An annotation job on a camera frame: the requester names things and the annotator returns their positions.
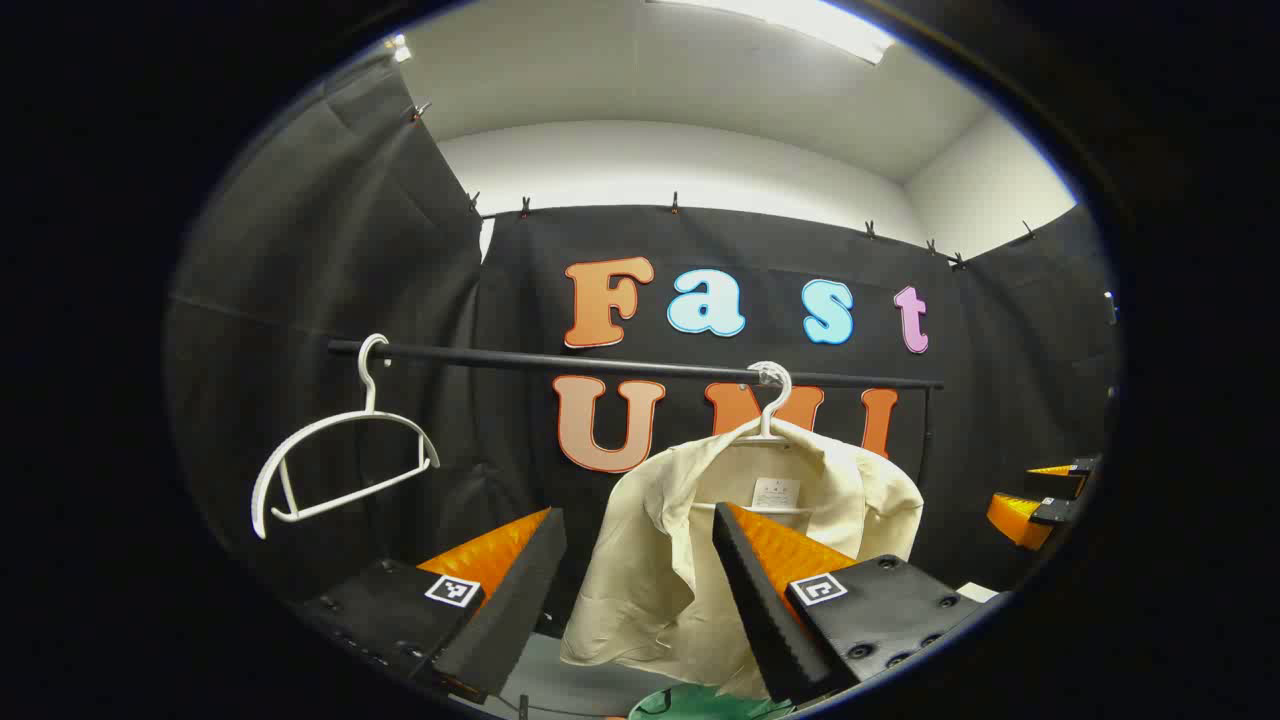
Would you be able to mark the white plastic hanger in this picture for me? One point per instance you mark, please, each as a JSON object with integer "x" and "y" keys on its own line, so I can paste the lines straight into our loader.
{"x": 768, "y": 425}
{"x": 370, "y": 395}

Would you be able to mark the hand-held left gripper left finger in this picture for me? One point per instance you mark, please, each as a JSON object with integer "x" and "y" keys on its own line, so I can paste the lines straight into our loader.
{"x": 520, "y": 600}

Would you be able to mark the row of small black clamps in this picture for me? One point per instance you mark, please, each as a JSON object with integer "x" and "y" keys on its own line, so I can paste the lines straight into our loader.
{"x": 675, "y": 203}

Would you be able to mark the ceiling light panel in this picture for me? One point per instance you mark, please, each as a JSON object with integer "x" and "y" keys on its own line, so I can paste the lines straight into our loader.
{"x": 399, "y": 47}

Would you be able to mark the cream shirt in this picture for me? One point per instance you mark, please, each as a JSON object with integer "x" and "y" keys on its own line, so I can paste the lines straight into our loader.
{"x": 650, "y": 560}

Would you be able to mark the green laundry hamper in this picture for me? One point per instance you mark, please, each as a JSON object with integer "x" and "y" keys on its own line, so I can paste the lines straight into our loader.
{"x": 700, "y": 705}

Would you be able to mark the black backdrop cloth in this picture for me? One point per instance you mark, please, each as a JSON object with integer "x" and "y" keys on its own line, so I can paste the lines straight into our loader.
{"x": 400, "y": 300}

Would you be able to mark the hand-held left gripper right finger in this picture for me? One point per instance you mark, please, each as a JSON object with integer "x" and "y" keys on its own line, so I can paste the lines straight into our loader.
{"x": 760, "y": 620}

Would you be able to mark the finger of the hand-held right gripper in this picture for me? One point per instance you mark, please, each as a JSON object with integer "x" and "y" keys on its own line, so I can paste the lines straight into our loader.
{"x": 1020, "y": 520}
{"x": 1060, "y": 478}

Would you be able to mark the black clothes rail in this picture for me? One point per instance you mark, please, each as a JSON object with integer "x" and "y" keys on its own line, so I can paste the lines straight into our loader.
{"x": 520, "y": 359}

